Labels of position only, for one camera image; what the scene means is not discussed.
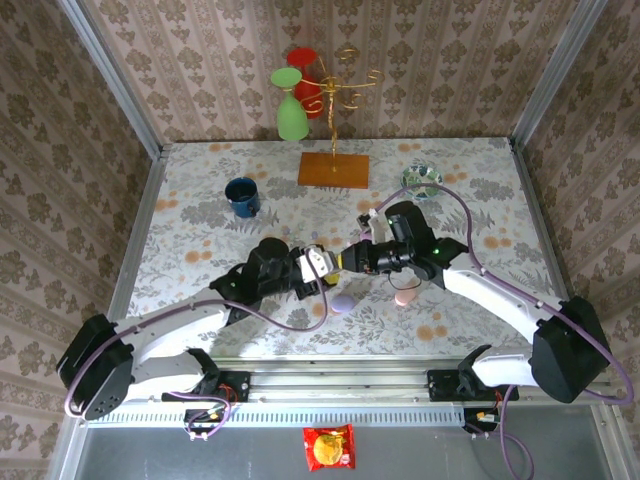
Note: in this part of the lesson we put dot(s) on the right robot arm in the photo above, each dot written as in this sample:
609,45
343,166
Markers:
490,290

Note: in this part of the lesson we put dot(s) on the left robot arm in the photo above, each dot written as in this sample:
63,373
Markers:
170,325

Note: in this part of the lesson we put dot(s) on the purple oval earbud case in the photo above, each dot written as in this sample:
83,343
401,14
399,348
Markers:
342,303

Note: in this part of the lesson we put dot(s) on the pink oval earbud case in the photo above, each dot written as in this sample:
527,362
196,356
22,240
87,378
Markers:
405,297

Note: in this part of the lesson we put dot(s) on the floral patterned table cover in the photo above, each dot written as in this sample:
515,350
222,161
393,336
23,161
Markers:
350,340

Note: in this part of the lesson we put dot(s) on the dark blue mug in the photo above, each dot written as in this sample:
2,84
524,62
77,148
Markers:
247,202

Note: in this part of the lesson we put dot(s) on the green leaf patterned bowl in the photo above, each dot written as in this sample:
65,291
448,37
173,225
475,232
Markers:
422,175

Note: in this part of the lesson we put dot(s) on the gold rack with wooden base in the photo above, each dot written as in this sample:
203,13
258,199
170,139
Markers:
332,170

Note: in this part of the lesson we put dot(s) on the green wine glass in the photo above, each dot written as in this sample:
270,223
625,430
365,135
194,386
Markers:
292,120

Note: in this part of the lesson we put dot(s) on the red snack packet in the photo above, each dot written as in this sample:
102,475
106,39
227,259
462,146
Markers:
327,447

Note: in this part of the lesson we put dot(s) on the small black connector box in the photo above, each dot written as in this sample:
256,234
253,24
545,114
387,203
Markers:
475,422
197,422

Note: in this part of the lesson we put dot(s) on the red wine glass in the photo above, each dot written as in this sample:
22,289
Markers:
301,56

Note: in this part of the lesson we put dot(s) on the aluminium mounting rail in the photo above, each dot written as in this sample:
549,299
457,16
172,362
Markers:
340,380

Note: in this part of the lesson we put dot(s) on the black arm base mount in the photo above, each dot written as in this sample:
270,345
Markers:
442,387
235,385

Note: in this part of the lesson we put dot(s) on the aluminium table side rail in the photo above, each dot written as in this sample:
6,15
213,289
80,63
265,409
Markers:
145,215
535,200

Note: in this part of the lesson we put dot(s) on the aluminium corner post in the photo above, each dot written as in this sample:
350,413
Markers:
112,80
555,75

